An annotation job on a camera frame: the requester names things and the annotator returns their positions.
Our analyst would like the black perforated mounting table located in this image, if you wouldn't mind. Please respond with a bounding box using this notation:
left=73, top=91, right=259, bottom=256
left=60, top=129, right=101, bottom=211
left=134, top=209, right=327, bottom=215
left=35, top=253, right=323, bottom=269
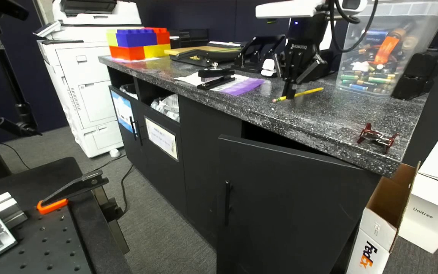
left=0, top=156, right=131, bottom=274

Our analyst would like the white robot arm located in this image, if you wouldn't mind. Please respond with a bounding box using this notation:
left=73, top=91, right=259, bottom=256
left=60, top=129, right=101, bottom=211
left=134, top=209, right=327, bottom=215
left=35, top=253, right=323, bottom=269
left=256, top=0, right=368, bottom=98

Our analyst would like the orange handled table clamp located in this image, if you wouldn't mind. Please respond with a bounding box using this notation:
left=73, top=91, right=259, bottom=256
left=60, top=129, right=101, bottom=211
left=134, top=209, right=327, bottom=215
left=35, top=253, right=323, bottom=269
left=37, top=170, right=108, bottom=214

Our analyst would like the colourful toy block stack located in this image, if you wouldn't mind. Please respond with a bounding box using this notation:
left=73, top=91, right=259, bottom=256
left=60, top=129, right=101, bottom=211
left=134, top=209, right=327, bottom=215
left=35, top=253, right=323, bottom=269
left=107, top=27, right=171, bottom=60

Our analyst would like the black camera tripod arm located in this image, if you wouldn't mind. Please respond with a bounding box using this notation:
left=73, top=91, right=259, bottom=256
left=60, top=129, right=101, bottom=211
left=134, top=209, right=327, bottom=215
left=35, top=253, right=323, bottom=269
left=0, top=0, right=40, bottom=136

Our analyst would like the white office printer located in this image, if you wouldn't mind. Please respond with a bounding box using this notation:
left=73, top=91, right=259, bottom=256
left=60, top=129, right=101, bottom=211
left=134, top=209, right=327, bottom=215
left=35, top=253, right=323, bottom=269
left=32, top=0, right=142, bottom=158

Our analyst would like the black flat tray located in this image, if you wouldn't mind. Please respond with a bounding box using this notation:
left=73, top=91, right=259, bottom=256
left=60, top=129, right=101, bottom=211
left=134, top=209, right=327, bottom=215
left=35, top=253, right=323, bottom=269
left=171, top=48, right=239, bottom=66

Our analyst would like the black counter cabinet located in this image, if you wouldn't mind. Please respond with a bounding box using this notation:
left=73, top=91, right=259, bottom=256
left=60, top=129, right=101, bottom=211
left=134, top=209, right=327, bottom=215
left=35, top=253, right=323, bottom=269
left=101, top=56, right=423, bottom=274

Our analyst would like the FedEx cardboard box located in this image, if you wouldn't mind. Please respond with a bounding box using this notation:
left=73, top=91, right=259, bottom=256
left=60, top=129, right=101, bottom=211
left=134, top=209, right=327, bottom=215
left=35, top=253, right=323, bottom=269
left=345, top=164, right=417, bottom=274

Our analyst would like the clear plastic storage bin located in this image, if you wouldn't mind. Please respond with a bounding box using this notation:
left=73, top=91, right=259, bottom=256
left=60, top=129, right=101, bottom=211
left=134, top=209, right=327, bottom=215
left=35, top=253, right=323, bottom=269
left=336, top=0, right=438, bottom=95

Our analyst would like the black stapler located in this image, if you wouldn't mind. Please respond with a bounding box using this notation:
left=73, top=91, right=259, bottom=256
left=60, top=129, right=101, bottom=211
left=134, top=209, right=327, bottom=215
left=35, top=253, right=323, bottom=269
left=198, top=68, right=234, bottom=89

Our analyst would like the purple sticky note pad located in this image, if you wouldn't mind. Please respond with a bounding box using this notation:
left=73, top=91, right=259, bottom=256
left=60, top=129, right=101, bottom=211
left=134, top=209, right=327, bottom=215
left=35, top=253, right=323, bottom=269
left=224, top=78, right=263, bottom=95

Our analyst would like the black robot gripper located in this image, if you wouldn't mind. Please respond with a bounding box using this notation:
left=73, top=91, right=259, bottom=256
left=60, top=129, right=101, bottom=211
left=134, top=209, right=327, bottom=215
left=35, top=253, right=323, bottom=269
left=280, top=16, right=329, bottom=98

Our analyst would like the white paper label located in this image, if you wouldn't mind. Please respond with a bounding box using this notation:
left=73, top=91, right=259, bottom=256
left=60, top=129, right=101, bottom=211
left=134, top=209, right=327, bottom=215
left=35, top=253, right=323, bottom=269
left=145, top=118, right=178, bottom=158

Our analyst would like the white cardboard box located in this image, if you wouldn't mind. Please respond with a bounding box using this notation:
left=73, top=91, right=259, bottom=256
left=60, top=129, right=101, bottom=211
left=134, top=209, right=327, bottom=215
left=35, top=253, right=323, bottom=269
left=399, top=141, right=438, bottom=253

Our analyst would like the red small clamp toy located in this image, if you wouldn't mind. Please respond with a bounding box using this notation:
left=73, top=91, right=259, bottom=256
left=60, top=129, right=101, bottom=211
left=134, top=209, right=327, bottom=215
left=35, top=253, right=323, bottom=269
left=358, top=123, right=397, bottom=153

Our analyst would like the black tape dispenser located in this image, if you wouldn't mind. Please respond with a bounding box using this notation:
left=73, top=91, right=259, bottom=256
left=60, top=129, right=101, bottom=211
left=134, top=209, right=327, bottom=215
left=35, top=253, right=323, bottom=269
left=393, top=49, right=438, bottom=100

